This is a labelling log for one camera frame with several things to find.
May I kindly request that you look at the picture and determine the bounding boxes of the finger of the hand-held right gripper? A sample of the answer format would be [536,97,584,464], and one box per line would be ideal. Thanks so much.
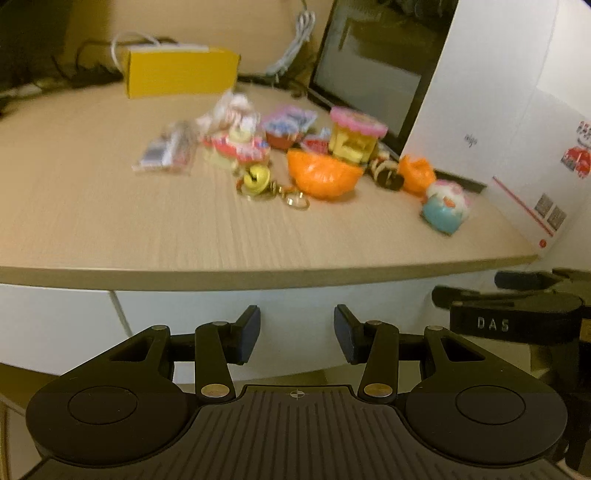
[431,285,514,310]
[494,270,573,292]

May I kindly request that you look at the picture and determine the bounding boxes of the blue pink cupcake toy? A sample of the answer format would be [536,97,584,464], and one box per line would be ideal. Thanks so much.
[420,180,472,237]

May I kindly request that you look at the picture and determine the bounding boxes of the small orange toy shell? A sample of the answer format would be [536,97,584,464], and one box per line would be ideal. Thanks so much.
[398,156,438,195]

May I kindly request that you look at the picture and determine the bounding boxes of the ring donut toy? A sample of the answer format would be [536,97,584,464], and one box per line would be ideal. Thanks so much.
[367,156,404,191]

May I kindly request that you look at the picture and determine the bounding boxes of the yellow bell keychain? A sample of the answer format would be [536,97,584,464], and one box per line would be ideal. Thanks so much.
[236,164,311,212]

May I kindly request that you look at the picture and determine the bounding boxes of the yellow box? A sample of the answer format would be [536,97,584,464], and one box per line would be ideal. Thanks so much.
[121,45,242,99]

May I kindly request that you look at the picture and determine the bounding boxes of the transparent packet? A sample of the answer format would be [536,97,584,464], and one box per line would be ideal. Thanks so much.
[131,121,197,175]

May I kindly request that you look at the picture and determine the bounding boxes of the white cabinet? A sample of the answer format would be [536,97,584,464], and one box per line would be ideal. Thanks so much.
[0,270,444,374]

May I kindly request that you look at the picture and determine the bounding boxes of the white cardboard box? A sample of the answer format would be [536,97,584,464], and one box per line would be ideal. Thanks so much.
[399,0,591,259]

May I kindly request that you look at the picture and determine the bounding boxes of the purple blue packet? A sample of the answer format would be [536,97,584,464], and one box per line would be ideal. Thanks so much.
[260,104,319,149]

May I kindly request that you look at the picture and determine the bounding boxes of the yellow toy house pink roof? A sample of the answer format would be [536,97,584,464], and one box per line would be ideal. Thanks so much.
[328,106,389,165]

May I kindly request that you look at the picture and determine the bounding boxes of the black cables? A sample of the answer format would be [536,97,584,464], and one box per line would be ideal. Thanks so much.
[0,41,125,121]

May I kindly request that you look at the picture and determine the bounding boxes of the pink red toy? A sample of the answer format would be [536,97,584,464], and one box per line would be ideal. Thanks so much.
[202,131,272,171]

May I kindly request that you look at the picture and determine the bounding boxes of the red white paddle-shaped packet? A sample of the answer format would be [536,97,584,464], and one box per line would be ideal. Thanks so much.
[300,136,334,155]

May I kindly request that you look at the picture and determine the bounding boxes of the wooden drawer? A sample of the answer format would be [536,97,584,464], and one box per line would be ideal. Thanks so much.
[0,344,568,480]

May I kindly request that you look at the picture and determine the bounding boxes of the white cable bundle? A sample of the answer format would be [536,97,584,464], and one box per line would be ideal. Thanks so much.
[265,0,317,77]

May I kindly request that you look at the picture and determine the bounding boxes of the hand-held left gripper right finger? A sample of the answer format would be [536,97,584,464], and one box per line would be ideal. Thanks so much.
[335,305,485,403]

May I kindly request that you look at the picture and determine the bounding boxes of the large orange toy shell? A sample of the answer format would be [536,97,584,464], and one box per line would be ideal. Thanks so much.
[286,148,365,200]

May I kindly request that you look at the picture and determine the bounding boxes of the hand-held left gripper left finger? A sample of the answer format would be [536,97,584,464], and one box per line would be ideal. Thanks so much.
[108,305,262,403]

